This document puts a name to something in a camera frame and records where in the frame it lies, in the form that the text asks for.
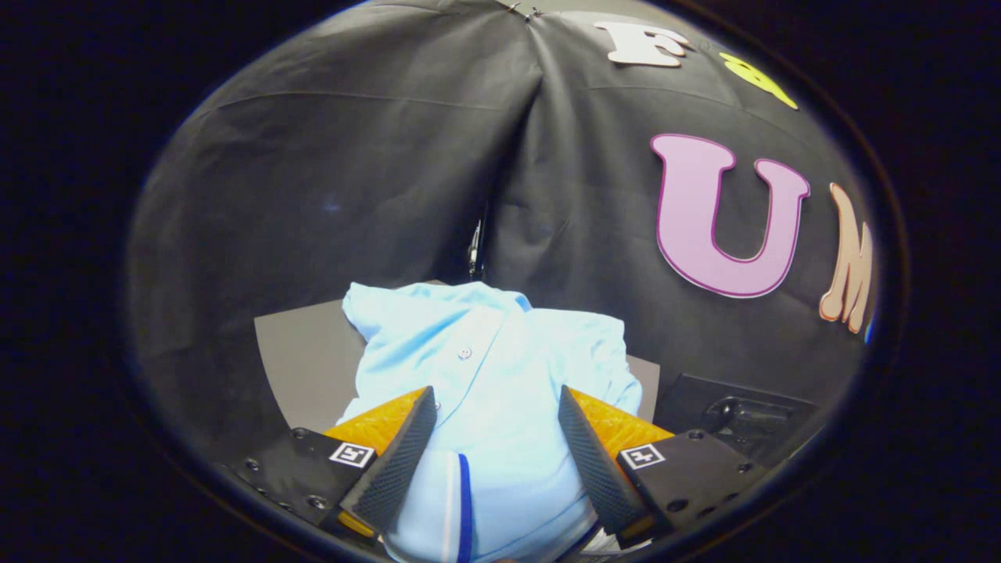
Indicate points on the backdrop stand pole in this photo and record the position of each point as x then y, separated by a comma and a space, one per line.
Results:
475, 250

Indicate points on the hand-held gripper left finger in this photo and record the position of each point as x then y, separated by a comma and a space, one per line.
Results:
403, 453

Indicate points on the light blue polo shirt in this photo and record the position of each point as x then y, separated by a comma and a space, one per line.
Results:
500, 375

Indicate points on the dark and beige cabinet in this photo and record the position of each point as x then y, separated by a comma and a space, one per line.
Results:
305, 367

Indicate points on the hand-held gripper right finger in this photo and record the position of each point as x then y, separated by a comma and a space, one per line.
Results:
590, 461

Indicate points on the black backdrop cloth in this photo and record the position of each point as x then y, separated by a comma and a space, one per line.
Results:
352, 172

